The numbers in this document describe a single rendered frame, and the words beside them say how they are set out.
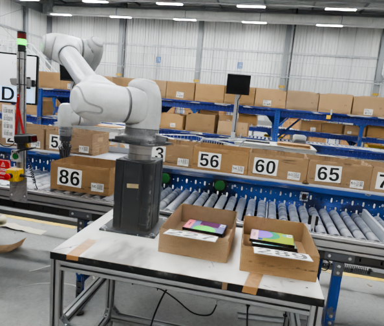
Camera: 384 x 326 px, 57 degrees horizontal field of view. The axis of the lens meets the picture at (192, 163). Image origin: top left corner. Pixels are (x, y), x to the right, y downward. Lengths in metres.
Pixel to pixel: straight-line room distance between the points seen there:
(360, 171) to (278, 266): 1.29
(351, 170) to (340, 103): 4.60
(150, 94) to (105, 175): 0.78
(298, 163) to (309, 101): 4.57
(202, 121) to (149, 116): 5.28
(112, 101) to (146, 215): 0.52
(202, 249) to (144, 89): 0.71
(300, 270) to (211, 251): 0.33
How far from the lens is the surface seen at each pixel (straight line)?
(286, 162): 2.45
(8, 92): 2.47
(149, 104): 1.56
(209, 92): 7.06
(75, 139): 2.82
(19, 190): 2.39
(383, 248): 2.04
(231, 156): 2.46
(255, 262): 1.38
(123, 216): 1.65
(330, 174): 2.49
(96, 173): 2.20
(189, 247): 1.43
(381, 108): 7.20
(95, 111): 1.48
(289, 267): 1.39
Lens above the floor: 1.35
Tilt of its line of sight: 10 degrees down
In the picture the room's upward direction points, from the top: 5 degrees clockwise
